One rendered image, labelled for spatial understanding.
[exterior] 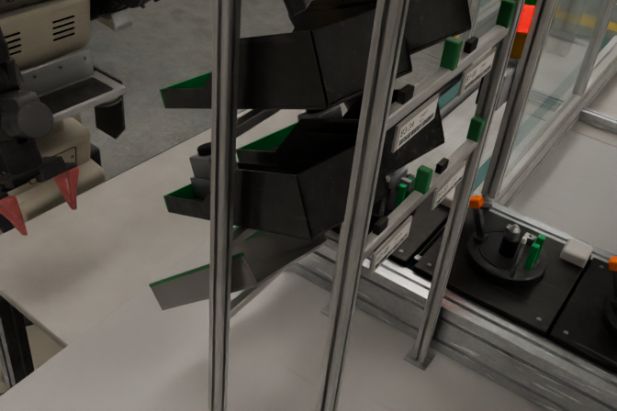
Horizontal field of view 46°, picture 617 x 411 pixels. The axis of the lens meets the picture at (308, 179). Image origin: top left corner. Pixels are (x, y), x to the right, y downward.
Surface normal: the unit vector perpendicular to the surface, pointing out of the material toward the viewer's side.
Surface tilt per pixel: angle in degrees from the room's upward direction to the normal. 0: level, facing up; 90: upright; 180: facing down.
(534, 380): 90
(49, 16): 98
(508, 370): 90
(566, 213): 0
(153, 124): 0
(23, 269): 0
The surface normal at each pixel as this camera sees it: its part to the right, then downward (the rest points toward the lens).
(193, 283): -0.70, 0.36
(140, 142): 0.08, -0.81
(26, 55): 0.76, 0.53
